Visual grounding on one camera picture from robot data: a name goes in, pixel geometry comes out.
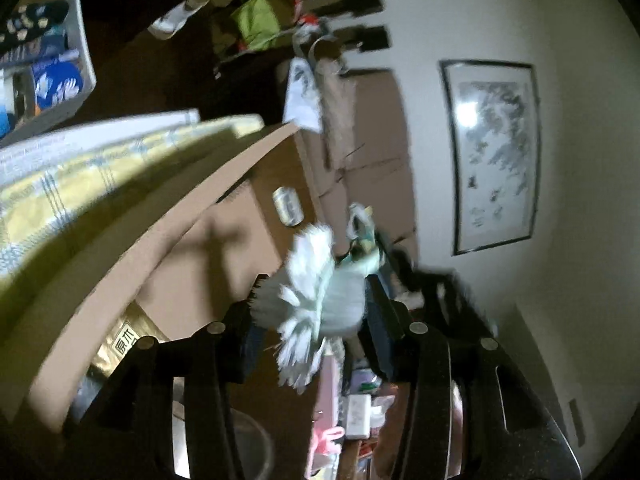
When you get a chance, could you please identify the white printed paper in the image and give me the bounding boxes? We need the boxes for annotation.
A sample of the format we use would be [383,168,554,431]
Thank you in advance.
[282,57,323,133]

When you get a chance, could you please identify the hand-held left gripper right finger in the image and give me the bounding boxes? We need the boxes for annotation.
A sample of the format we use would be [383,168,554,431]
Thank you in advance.
[359,279,583,480]

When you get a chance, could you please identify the green bag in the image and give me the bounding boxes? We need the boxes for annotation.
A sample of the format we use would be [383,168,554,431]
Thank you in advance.
[230,0,287,53]

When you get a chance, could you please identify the small white box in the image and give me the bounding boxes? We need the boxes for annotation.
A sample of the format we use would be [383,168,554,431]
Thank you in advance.
[345,394,373,438]

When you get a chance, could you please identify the gold tissue pack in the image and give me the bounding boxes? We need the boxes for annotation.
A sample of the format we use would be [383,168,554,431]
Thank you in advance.
[87,310,171,391]

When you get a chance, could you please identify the yellow plaid cloth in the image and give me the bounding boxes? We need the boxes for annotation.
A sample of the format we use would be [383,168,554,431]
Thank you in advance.
[0,115,266,281]

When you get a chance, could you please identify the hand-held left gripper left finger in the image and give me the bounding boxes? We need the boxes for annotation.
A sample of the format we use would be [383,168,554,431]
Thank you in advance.
[55,274,267,480]

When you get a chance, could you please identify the silver can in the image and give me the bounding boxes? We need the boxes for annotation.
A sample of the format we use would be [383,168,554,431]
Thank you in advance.
[272,186,305,227]

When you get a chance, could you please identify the framed ink painting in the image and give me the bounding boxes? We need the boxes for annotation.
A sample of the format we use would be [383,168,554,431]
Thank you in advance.
[439,59,543,257]

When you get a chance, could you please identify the brown cardboard box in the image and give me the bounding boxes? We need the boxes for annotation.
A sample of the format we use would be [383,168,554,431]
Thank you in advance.
[25,122,326,480]

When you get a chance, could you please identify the white green plush toy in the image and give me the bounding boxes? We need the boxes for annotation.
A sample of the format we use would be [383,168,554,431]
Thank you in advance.
[274,204,388,395]

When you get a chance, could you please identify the clear glass bowl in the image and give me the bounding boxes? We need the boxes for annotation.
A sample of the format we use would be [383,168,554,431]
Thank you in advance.
[172,405,277,480]

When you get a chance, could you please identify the white storage box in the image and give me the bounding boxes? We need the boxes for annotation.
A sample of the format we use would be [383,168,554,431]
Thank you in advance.
[0,0,97,141]

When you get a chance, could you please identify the blue printed packet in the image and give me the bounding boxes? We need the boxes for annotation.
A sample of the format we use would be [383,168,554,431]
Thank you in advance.
[31,57,83,111]

